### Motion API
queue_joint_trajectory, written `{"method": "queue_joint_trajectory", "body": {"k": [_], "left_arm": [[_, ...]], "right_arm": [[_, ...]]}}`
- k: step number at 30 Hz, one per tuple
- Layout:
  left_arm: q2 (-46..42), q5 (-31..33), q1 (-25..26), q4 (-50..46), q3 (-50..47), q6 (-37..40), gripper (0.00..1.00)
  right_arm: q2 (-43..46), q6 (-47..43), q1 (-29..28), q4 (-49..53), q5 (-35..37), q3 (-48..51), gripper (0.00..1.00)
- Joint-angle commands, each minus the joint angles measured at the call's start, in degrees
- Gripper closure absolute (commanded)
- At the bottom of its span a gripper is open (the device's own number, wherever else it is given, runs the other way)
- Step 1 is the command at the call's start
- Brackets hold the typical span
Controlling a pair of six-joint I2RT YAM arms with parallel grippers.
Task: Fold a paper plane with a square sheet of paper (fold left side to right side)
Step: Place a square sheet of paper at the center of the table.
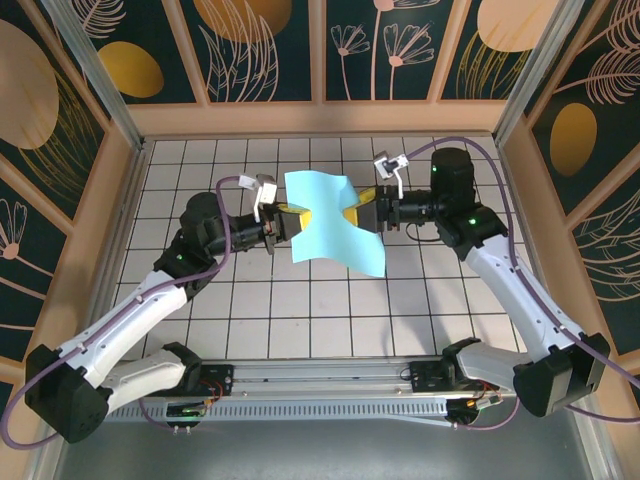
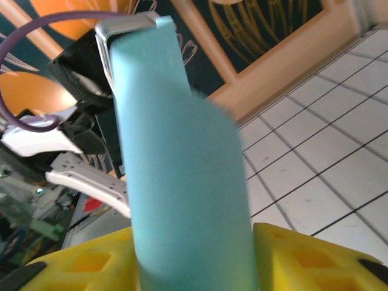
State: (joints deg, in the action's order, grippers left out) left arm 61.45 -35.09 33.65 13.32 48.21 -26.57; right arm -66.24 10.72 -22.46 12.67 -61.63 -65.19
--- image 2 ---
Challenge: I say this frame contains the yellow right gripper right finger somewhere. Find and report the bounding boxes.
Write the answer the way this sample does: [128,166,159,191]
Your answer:
[253,222,388,291]

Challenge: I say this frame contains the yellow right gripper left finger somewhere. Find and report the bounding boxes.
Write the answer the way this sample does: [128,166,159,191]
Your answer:
[0,227,140,291]

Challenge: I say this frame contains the aluminium frame post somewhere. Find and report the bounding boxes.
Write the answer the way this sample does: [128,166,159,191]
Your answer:
[353,0,388,33]

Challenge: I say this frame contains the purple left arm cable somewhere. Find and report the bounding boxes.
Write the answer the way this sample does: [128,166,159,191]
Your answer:
[0,10,128,133]

